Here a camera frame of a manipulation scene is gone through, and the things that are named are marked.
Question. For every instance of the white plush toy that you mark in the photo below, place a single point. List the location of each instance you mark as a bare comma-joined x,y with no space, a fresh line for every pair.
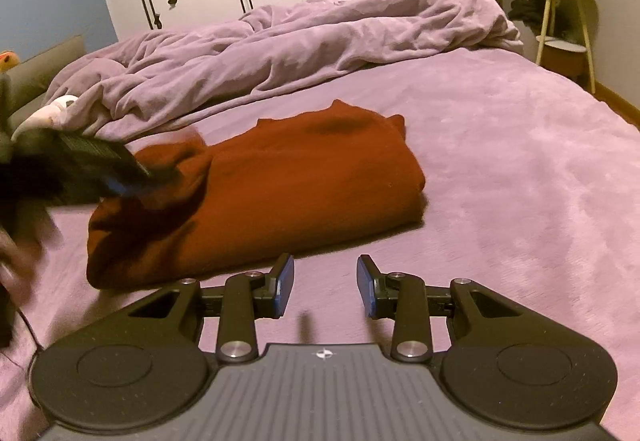
50,115

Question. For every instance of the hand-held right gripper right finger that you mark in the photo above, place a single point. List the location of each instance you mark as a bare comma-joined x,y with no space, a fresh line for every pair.
364,290

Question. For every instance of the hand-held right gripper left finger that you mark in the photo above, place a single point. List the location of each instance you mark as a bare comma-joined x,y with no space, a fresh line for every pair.
286,287

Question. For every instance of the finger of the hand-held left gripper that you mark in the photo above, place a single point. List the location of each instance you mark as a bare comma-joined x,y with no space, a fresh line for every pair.
100,156

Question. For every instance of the brown buttoned cardigan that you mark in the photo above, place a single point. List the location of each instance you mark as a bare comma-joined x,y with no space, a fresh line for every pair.
300,181

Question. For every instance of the purple duvet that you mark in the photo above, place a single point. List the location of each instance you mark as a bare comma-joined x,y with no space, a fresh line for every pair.
300,46

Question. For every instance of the dark clothing heap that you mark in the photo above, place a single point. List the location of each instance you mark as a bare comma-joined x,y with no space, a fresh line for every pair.
527,7

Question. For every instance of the yellow-green side table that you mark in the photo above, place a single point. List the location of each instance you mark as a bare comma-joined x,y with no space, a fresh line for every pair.
560,48

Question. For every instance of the green sofa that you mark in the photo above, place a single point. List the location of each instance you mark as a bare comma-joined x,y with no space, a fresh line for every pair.
47,66

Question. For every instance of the orange plush toy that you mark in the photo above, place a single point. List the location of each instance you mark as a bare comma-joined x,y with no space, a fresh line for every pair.
10,60

